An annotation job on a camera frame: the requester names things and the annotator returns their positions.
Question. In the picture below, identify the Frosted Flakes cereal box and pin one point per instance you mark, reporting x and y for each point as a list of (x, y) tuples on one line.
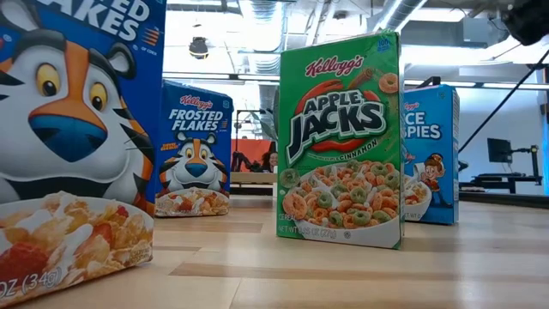
[(195, 141), (77, 129)]

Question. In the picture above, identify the person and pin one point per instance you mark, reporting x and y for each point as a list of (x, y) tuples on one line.
[(271, 162)]

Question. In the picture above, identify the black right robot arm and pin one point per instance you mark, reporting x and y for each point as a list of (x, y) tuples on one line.
[(529, 21)]

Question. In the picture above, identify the black computer monitor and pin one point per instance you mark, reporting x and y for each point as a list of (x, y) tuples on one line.
[(499, 150)]

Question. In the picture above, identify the Apple Jacks cereal box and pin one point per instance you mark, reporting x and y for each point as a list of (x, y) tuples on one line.
[(339, 141)]

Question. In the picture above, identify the Rice Krispies cereal box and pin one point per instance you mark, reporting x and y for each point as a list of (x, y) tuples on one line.
[(431, 141)]

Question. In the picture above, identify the black metal table frame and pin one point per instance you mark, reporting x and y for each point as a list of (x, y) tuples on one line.
[(506, 201)]

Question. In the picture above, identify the black desk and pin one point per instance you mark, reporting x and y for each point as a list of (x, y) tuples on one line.
[(497, 178)]

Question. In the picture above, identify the orange panel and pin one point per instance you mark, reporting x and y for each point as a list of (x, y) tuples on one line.
[(251, 148)]

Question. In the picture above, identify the black dome ceiling lamp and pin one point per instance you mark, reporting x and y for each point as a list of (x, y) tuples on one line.
[(198, 48)]

